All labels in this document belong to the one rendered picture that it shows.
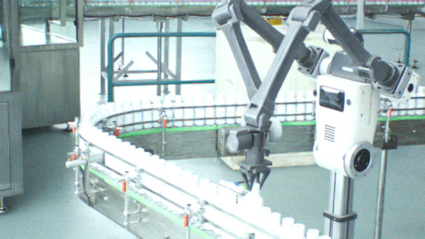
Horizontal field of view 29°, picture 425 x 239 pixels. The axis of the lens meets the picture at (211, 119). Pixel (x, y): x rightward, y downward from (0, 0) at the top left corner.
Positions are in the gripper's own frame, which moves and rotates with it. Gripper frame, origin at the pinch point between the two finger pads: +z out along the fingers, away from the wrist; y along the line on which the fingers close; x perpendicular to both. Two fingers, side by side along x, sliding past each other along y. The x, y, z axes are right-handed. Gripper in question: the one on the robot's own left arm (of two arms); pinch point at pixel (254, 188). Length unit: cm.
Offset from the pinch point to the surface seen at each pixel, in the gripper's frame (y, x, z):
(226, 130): 89, 137, 23
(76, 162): -16, 103, 15
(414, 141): 208, 109, 39
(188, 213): -11.4, 22.7, 14.0
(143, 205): -6, 64, 25
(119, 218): -6, 84, 37
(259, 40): 263, 329, 11
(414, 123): 208, 109, 28
